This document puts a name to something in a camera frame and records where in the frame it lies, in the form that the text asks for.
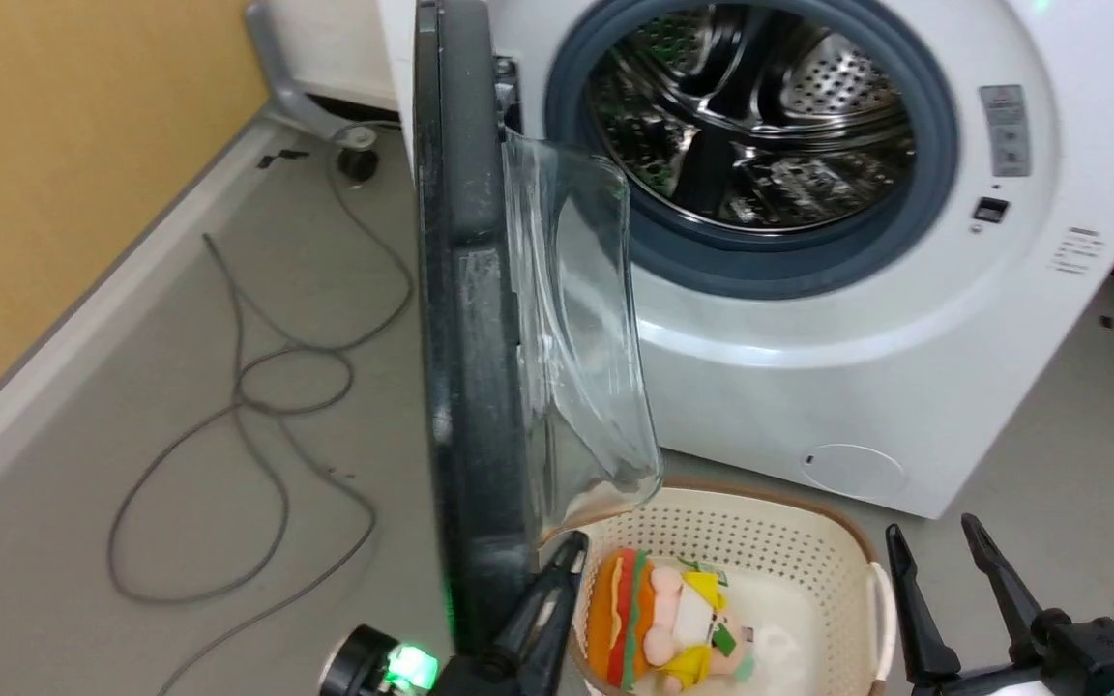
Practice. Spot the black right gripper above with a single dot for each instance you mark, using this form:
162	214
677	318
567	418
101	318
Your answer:
1099	662

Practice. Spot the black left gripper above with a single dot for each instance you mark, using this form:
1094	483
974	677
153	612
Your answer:
393	669

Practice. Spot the dark grey washing machine door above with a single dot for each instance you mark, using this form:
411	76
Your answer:
465	338

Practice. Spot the white front-load washing machine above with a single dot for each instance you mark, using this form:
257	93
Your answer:
808	406

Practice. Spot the grey rubber door gasket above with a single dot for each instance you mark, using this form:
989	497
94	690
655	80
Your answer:
770	268

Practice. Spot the steel washing machine drum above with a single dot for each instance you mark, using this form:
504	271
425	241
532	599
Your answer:
760	116

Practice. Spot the burger plush toy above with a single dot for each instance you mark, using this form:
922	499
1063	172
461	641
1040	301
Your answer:
615	619

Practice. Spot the small doll yellow white clothes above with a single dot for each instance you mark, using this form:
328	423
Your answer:
688	619

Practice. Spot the cream perforated laundry basket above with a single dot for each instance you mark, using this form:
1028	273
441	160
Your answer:
789	561

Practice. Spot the black round floor plug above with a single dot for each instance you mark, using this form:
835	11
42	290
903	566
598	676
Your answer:
359	164

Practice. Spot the grey chair leg with caster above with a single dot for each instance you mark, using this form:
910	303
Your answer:
277	82

